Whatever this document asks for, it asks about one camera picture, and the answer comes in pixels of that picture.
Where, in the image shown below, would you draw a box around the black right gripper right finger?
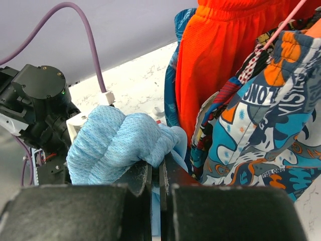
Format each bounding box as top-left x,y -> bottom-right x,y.
159,153 -> 200,240

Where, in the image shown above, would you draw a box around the pink plastic hanger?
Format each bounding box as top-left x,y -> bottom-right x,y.
263,0 -> 306,50

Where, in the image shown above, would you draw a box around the blue patterned shorts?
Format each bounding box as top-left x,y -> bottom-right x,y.
164,8 -> 196,127

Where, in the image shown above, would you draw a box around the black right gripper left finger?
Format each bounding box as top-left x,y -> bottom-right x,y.
116,161 -> 152,241

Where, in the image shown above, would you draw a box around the orange shorts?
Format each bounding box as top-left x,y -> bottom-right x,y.
175,0 -> 321,141

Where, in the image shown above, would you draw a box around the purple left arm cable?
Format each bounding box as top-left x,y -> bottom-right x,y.
0,2 -> 107,93

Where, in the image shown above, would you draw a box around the dark comic print shorts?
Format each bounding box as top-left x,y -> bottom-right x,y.
190,10 -> 320,169

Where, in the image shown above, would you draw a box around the colourful cartoon print shorts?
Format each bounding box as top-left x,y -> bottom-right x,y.
190,22 -> 320,201

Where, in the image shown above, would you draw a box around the white metal clothes rack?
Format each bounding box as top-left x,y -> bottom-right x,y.
152,106 -> 165,121

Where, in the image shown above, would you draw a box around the light blue shorts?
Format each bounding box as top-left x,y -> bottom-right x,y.
66,104 -> 189,241

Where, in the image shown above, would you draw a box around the light blue cable duct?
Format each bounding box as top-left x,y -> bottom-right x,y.
30,148 -> 46,186

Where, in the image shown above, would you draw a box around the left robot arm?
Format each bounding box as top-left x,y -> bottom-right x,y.
1,64 -> 80,185

